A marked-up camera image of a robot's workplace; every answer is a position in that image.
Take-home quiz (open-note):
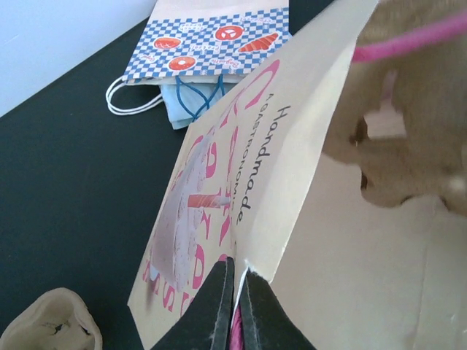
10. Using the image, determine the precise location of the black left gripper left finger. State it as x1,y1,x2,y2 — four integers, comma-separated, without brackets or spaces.
153,257,235,350

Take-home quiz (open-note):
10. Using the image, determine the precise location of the blue checkered bakery paper bag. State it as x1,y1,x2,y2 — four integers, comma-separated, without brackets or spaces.
106,1,290,116

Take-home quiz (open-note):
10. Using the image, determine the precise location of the cream pink Cakes paper bag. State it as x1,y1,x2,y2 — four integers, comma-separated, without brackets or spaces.
128,1,466,349

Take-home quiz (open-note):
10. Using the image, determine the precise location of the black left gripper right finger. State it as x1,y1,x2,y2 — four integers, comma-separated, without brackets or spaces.
239,271,315,350

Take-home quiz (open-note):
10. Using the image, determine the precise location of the light blue paper bag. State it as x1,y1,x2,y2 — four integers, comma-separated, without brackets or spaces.
160,82,235,130

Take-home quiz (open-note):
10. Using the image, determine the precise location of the brown pulp cup carrier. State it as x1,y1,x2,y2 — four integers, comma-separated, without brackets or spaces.
323,1,466,215
1,287,103,350

